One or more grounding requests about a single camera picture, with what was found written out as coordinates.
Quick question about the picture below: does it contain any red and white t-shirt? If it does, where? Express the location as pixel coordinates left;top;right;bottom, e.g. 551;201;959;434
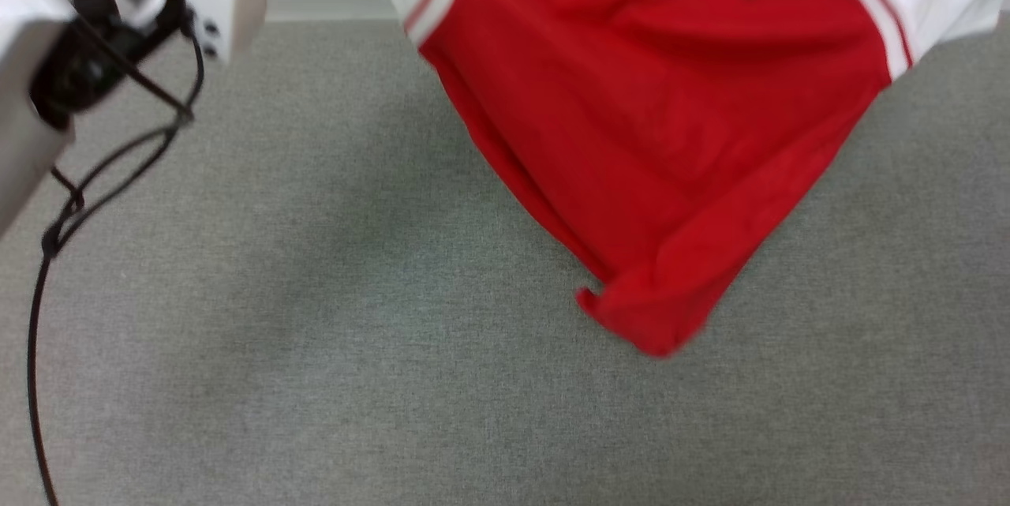
339;0;1010;358

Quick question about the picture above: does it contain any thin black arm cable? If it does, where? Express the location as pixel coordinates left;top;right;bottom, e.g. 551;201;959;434
49;15;194;216
26;13;208;506

